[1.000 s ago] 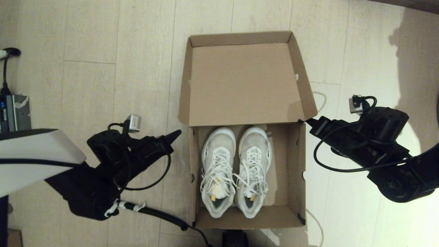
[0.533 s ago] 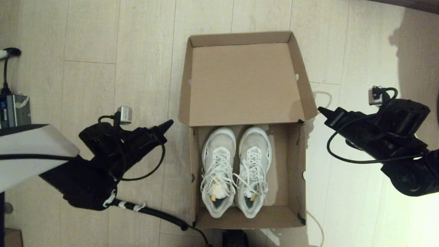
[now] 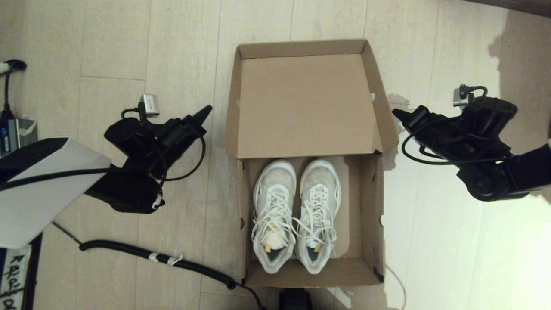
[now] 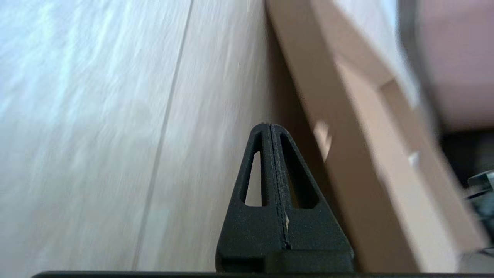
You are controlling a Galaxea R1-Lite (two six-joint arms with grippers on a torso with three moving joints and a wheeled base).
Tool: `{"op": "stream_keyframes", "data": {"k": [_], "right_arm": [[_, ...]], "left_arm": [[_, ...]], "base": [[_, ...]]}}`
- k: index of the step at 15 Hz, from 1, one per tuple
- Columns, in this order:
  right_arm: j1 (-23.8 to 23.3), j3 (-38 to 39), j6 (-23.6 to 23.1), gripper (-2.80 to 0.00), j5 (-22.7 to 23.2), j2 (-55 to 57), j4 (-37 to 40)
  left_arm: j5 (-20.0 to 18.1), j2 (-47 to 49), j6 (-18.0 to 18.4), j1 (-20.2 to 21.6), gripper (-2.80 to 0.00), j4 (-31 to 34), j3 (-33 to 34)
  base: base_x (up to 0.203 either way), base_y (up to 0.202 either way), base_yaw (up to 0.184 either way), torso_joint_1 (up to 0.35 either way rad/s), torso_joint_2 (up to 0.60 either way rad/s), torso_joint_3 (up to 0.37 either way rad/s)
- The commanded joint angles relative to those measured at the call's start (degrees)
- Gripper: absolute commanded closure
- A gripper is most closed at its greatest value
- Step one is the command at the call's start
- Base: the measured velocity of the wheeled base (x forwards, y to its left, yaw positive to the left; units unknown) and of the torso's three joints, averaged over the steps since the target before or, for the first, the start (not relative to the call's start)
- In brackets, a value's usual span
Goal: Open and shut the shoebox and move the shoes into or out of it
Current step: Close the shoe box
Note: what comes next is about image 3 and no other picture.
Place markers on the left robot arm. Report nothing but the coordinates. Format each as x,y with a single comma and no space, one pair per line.
125,189

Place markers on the dark wooden furniture edge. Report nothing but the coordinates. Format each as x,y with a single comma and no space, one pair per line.
516,6

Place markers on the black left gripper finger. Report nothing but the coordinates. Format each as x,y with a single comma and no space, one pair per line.
201,116

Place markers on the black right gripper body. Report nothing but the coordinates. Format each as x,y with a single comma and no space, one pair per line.
443,131

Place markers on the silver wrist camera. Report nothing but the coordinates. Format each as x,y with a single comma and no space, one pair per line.
460,98
150,105

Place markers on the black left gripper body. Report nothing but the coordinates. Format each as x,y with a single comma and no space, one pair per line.
178,135

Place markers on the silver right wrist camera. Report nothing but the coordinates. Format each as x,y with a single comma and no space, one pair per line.
460,98

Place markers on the white mesh lace-up sneaker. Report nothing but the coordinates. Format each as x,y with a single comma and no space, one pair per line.
320,176
275,176

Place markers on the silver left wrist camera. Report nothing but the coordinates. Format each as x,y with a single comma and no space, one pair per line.
150,105

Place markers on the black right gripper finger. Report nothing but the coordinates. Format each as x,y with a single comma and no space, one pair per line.
404,116

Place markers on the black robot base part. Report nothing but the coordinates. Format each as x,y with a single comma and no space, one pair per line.
295,301

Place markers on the brown cardboard shoe box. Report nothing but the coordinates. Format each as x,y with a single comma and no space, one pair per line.
305,107

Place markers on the grey power supply unit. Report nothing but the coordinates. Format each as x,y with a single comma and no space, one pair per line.
17,133

